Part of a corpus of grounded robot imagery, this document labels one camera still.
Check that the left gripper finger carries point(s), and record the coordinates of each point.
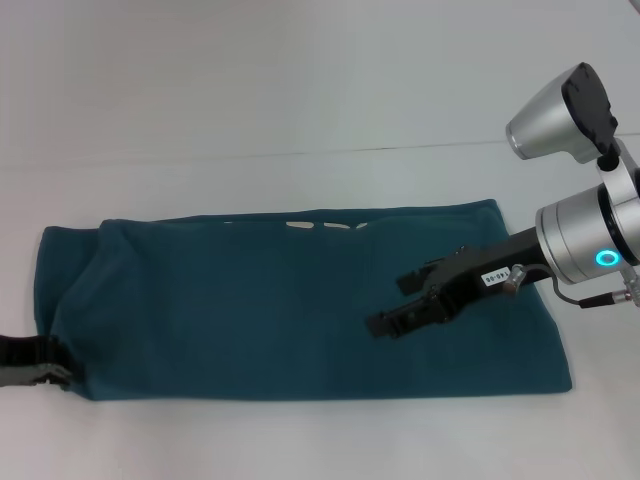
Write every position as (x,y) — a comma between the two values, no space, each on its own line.
(35,376)
(30,349)

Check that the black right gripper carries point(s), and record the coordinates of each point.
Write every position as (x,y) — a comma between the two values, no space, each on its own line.
(480,280)

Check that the teal blue t-shirt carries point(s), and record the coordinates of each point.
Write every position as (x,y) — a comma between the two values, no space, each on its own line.
(250,310)

